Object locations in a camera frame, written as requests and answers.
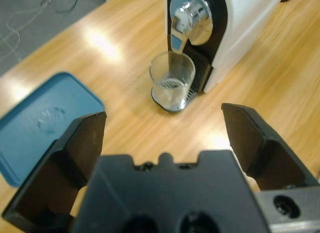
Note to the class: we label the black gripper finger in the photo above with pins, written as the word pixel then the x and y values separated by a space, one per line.
pixel 265 148
pixel 62 155

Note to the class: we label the clear glass cup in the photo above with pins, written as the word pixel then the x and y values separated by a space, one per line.
pixel 172 75

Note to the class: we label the white coffee machine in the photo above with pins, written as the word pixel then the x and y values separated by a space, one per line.
pixel 250 23

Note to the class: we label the teal plastic tray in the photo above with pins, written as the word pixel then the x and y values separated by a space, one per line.
pixel 30 113

